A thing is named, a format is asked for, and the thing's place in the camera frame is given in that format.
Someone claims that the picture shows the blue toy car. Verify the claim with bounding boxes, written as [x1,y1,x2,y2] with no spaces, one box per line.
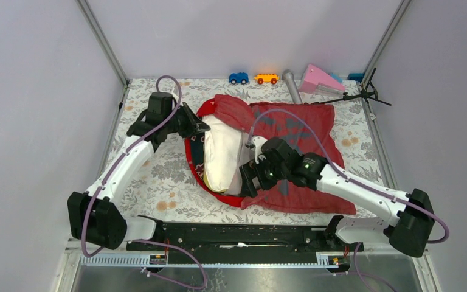
[228,72,249,85]

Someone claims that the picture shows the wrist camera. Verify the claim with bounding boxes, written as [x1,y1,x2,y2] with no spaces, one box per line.
[248,136,267,158]
[171,93,178,108]

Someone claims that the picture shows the white pillow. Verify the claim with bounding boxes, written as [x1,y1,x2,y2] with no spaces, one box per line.
[202,114,244,196]

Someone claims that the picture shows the floral tablecloth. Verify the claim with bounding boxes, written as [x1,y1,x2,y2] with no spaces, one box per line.
[119,79,384,226]

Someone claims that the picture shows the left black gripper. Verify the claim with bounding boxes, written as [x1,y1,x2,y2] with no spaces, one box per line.
[163,101,209,139]

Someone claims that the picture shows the grey microphone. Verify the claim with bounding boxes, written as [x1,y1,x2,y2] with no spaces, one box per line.
[282,69,303,104]

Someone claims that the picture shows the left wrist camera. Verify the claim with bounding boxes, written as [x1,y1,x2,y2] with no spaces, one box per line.
[171,93,178,108]

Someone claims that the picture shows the red printed pillowcase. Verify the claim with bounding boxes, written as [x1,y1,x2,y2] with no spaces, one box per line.
[184,94,356,215]

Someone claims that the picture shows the light blue block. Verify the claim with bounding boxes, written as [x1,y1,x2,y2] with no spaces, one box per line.
[329,73,343,83]

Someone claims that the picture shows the pink wedge block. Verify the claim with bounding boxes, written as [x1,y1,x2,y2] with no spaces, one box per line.
[298,64,345,94]

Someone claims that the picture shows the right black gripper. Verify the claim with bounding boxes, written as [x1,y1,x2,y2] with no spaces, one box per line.
[240,155,289,198]

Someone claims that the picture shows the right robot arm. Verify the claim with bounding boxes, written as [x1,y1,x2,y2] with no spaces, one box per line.
[240,136,435,258]

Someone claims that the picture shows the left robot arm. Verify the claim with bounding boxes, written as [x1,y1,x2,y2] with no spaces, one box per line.
[67,92,210,250]

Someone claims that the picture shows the black tripod stand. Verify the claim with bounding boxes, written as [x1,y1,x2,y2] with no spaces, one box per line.
[314,67,392,106]

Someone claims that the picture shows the orange toy car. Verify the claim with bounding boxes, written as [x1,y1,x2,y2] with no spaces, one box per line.
[254,74,280,85]

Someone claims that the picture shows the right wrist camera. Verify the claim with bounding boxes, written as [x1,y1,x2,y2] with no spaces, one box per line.
[248,136,267,158]

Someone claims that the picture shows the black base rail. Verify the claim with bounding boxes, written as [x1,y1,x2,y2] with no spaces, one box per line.
[126,222,364,266]

